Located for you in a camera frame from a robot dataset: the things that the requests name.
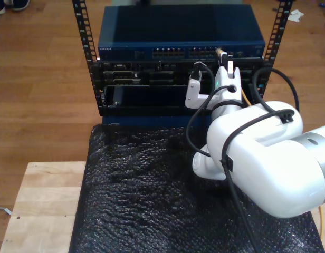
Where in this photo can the crumpled white paper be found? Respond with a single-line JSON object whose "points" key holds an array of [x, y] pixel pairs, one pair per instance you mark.
{"points": [[295, 15]]}

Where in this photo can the blue base board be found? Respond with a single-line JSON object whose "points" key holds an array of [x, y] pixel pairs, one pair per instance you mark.
{"points": [[152, 120]]}

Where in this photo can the person's dark shoe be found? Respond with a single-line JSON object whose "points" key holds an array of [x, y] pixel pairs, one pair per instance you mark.
{"points": [[20, 4]]}

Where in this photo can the black rack server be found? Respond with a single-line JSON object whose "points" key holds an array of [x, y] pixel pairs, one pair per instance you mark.
{"points": [[141, 73]]}

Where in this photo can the black perforated rack post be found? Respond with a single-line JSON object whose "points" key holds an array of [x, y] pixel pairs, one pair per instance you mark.
{"points": [[81, 31], [284, 15]]}

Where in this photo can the white floor strip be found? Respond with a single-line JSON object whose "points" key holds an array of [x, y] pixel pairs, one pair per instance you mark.
{"points": [[1, 209]]}

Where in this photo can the black rack shelf tray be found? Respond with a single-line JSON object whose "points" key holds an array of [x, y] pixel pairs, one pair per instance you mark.
{"points": [[152, 97]]}

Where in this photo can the blue network switch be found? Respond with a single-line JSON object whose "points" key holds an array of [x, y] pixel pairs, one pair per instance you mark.
{"points": [[178, 26]]}

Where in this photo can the black bubble wrap mat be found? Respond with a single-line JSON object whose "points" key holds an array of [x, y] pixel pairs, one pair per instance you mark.
{"points": [[138, 210]]}

